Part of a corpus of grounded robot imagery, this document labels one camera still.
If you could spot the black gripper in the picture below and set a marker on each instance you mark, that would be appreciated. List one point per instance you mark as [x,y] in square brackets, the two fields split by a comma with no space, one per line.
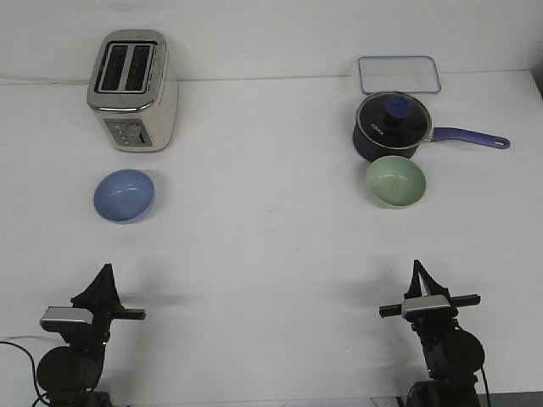
[438,320]
[94,336]

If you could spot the blue bowl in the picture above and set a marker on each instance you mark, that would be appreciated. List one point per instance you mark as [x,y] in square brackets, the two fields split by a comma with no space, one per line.
[124,196]

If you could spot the green bowl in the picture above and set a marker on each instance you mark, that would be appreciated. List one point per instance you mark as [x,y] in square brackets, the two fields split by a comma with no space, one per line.
[395,182]

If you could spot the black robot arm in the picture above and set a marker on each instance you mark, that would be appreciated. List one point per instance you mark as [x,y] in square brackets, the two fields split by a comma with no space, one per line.
[452,355]
[69,374]

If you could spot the dark blue saucepan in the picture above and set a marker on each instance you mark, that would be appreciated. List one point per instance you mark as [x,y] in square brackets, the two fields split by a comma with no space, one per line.
[371,152]

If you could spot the glass pot lid blue knob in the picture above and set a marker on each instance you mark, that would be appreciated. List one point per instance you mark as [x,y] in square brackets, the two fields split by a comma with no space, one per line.
[393,120]

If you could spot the cream and chrome toaster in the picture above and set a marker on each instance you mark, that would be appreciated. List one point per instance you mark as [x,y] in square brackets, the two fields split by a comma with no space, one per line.
[132,92]

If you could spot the clear rectangular container lid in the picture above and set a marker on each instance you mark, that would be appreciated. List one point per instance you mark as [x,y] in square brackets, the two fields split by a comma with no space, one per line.
[416,74]

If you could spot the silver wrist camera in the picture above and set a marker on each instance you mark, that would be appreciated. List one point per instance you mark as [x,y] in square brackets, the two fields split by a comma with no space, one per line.
[56,319]
[411,306]

